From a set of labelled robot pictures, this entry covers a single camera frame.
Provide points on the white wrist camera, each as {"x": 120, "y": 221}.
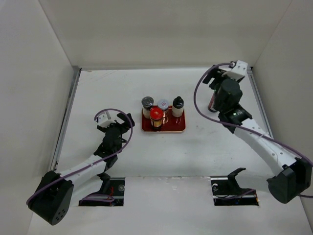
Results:
{"x": 237, "y": 70}
{"x": 104, "y": 119}

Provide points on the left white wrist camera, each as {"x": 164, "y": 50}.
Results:
{"x": 104, "y": 119}

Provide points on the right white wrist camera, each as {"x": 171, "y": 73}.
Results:
{"x": 237, "y": 70}

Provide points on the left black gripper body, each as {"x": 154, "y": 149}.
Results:
{"x": 122, "y": 130}

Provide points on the white-lid seasoning jar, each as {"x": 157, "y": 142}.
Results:
{"x": 163, "y": 104}

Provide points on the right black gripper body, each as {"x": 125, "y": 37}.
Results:
{"x": 216, "y": 100}

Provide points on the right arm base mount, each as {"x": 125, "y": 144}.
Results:
{"x": 227, "y": 192}

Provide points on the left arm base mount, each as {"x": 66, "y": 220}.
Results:
{"x": 110, "y": 194}

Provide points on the red lacquer tray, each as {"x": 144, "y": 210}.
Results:
{"x": 171, "y": 124}

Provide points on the red-cap dark sauce bottle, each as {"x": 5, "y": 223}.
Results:
{"x": 156, "y": 117}

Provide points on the tall vinegar bottle black cap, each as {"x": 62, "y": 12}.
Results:
{"x": 211, "y": 104}

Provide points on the black-cap white salt bottle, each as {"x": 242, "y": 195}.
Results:
{"x": 178, "y": 107}

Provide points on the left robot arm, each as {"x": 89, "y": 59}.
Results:
{"x": 52, "y": 198}

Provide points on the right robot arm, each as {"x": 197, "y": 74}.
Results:
{"x": 191, "y": 146}

